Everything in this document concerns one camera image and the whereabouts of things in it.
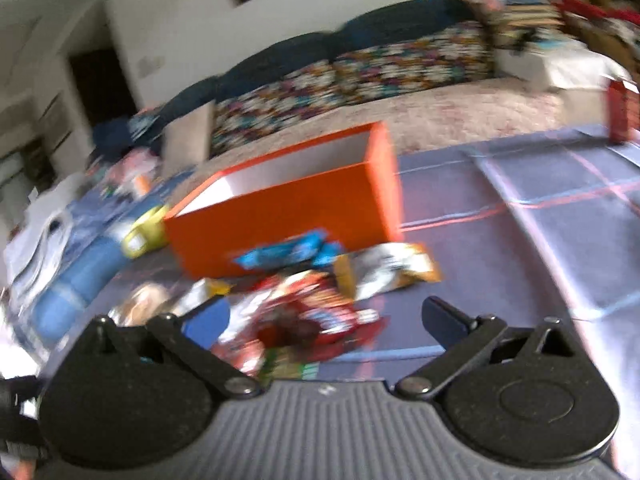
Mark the red cloth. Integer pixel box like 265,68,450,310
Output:
554,0,640,28

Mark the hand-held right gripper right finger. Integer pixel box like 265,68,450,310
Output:
394,296,577,401

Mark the white plastic bag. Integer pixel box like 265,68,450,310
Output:
4,207,78,303

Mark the red snack packet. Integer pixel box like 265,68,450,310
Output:
212,269,393,378

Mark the large clear bread packet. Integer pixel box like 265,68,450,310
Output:
107,280,236,328

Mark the stack of books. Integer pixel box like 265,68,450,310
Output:
467,0,568,53

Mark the orange cardboard box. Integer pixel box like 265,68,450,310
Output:
163,121,406,281

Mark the blue cylindrical cushion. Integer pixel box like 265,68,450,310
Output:
30,234,132,343

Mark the green mug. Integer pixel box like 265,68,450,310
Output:
121,204,170,259

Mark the dark blue sofa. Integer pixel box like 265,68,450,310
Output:
92,0,483,161

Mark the yellow white snack packet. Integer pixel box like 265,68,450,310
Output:
334,241,443,302

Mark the beige textured sofa cover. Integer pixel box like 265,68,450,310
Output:
162,76,608,201

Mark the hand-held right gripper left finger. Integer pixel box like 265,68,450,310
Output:
94,297,264,402

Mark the floral sofa cushion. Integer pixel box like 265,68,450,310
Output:
331,19,498,107
212,59,343,157

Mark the white box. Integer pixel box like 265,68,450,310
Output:
494,35,623,95

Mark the blue cookie packet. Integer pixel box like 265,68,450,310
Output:
232,229,347,272

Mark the beige pillow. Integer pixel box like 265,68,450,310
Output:
162,101,217,173

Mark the red drink can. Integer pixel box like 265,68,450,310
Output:
606,79,640,145

